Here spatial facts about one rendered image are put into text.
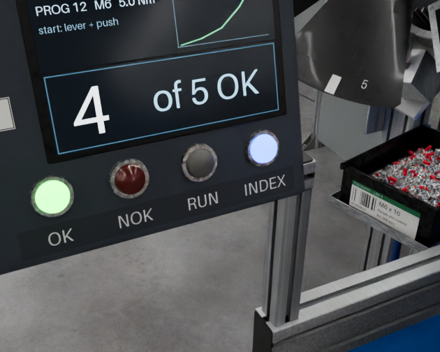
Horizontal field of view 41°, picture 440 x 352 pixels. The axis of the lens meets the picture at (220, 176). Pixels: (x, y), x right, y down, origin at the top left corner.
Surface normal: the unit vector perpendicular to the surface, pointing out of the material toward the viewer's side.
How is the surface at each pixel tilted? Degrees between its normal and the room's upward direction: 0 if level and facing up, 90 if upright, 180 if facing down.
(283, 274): 90
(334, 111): 90
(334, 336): 90
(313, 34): 52
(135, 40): 75
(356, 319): 90
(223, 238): 0
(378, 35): 48
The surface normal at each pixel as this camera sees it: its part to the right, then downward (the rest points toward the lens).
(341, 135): -0.90, 0.22
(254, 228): 0.01, -0.86
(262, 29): 0.43, 0.22
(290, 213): 0.44, 0.46
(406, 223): -0.76, 0.32
